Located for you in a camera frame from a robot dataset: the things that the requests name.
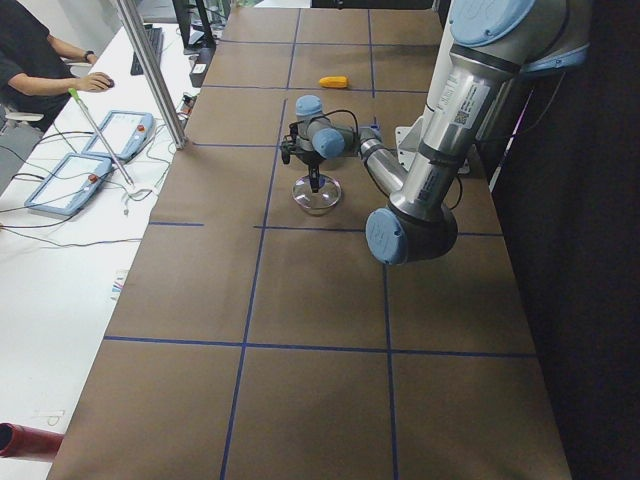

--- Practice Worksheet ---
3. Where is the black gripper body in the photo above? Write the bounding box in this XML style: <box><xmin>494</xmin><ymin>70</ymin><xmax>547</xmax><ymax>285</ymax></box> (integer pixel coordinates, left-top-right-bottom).
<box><xmin>294</xmin><ymin>145</ymin><xmax>325</xmax><ymax>169</ymax></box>

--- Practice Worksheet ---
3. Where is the glass pot lid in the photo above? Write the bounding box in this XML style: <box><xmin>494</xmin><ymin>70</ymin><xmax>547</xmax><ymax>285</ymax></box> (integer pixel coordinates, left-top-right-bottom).
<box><xmin>292</xmin><ymin>174</ymin><xmax>342</xmax><ymax>216</ymax></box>

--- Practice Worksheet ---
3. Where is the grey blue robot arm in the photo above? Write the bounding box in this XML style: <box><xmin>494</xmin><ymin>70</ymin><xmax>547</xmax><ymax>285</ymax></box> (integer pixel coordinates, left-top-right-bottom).
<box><xmin>280</xmin><ymin>1</ymin><xmax>593</xmax><ymax>265</ymax></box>

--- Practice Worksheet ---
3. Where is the yellow toy corn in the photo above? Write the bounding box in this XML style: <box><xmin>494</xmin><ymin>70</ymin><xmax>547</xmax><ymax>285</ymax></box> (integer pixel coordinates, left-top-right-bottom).
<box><xmin>318</xmin><ymin>76</ymin><xmax>349</xmax><ymax>89</ymax></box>

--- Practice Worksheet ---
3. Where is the far blue teach pendant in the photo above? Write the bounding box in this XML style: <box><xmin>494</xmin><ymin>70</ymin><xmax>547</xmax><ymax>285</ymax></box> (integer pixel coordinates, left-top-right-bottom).
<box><xmin>99</xmin><ymin>110</ymin><xmax>155</xmax><ymax>163</ymax></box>

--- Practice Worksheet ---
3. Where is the blue teach pendant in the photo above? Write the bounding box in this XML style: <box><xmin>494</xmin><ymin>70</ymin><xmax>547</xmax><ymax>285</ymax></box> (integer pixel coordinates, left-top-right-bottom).
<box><xmin>99</xmin><ymin>110</ymin><xmax>155</xmax><ymax>163</ymax></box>
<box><xmin>24</xmin><ymin>153</ymin><xmax>112</xmax><ymax>216</ymax></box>

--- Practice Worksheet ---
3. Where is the black keyboard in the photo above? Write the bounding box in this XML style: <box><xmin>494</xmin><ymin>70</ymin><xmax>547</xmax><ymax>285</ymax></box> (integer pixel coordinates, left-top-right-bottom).
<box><xmin>129</xmin><ymin>27</ymin><xmax>165</xmax><ymax>77</ymax></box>

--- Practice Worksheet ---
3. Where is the metal rod green tip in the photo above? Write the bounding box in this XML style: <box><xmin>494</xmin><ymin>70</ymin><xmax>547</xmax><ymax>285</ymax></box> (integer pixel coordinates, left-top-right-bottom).
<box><xmin>68</xmin><ymin>88</ymin><xmax>134</xmax><ymax>187</ymax></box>

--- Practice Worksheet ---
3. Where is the near blue teach pendant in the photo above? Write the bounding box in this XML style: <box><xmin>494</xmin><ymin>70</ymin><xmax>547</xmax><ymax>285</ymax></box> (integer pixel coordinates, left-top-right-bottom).
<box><xmin>24</xmin><ymin>153</ymin><xmax>112</xmax><ymax>216</ymax></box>

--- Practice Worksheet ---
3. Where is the seated person in black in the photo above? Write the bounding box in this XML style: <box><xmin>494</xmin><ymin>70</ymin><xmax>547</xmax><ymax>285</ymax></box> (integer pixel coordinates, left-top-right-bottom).
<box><xmin>1</xmin><ymin>1</ymin><xmax>112</xmax><ymax>132</ymax></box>

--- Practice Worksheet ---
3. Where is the red cylinder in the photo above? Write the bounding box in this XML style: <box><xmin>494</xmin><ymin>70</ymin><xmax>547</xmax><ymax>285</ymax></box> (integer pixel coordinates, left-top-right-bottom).
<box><xmin>1</xmin><ymin>423</ymin><xmax>64</xmax><ymax>461</ymax></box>

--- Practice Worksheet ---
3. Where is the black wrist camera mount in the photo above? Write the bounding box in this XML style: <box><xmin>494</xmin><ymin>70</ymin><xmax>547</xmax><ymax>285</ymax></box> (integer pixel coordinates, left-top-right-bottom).
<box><xmin>279</xmin><ymin>122</ymin><xmax>300</xmax><ymax>165</ymax></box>

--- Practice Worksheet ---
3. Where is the black camera cable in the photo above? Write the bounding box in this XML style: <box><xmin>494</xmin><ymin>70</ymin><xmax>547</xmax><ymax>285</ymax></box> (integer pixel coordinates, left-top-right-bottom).
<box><xmin>319</xmin><ymin>109</ymin><xmax>361</xmax><ymax>146</ymax></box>

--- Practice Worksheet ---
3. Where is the aluminium frame post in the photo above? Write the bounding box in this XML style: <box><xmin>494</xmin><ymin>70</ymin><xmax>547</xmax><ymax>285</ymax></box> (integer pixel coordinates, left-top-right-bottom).
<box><xmin>115</xmin><ymin>0</ymin><xmax>187</xmax><ymax>150</ymax></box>

